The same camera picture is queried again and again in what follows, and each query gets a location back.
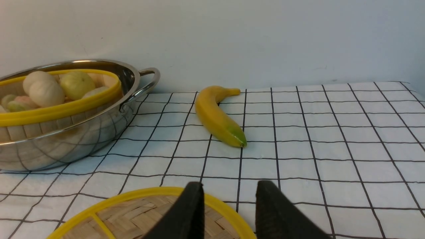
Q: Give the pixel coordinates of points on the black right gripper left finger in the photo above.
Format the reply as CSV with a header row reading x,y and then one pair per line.
x,y
185,219

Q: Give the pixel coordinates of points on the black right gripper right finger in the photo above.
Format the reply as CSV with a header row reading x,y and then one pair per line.
x,y
277,218

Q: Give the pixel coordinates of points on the woven bamboo steamer lid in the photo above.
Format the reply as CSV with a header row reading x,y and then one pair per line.
x,y
131,215

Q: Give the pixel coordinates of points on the bamboo steamer with yellow rim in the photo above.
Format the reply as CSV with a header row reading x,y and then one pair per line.
x,y
41,121

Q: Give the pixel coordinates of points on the white checkered tablecloth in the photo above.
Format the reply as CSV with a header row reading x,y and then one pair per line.
x,y
350,156

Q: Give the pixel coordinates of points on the yellow banana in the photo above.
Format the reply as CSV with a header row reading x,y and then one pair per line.
x,y
213,118

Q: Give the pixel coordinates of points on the large white bun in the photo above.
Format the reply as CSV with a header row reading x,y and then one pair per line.
x,y
46,93

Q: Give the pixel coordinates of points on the white round bun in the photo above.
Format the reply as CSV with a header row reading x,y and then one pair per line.
x,y
35,76

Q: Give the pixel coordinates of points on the pink dumpling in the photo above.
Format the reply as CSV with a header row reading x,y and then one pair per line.
x,y
26,100

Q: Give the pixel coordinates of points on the stainless steel two-handled pot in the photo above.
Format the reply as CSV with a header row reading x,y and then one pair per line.
x,y
73,143

